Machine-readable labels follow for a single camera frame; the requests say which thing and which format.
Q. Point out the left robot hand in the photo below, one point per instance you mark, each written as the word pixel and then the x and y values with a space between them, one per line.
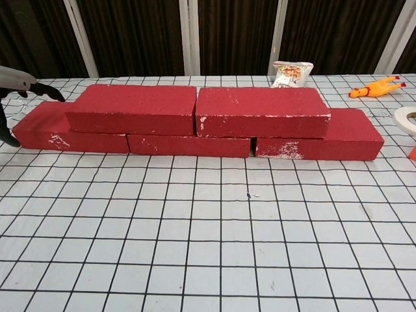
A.
pixel 16 83

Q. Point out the yellow rubber chicken toy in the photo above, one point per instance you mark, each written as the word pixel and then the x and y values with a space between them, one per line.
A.
pixel 373 88

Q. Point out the red foam brick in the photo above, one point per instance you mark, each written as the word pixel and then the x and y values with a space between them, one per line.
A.
pixel 188 146
pixel 42 130
pixel 260 110
pixel 136 110
pixel 354 139

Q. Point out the white black-grid tablecloth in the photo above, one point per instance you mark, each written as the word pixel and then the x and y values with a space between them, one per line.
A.
pixel 208 243

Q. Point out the white metal frame post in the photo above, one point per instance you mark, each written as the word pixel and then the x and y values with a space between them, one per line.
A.
pixel 81 39
pixel 395 35
pixel 278 32
pixel 189 35

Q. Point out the white tape roll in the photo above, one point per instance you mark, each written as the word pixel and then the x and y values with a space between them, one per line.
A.
pixel 403 122

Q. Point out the orange foam cube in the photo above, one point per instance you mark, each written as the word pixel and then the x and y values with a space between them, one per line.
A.
pixel 413 152

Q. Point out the silver snack bag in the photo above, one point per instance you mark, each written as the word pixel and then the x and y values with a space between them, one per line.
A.
pixel 292 74

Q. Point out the dark brown curtain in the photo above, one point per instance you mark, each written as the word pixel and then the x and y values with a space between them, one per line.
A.
pixel 139 35

